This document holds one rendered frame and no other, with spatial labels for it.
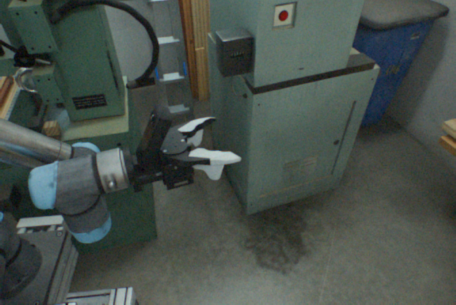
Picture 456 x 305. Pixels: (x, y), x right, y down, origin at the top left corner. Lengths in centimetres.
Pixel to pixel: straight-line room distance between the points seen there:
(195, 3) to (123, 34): 67
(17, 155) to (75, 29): 66
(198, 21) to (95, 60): 138
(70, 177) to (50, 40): 69
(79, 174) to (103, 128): 83
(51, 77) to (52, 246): 55
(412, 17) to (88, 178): 190
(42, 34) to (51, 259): 67
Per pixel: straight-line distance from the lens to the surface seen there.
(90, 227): 69
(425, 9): 227
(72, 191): 61
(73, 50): 132
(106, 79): 137
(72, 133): 144
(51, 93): 131
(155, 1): 207
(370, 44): 212
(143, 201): 170
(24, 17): 121
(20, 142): 72
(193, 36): 265
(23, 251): 102
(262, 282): 183
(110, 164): 60
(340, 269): 194
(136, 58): 296
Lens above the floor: 166
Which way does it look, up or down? 42 degrees down
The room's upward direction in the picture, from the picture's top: straight up
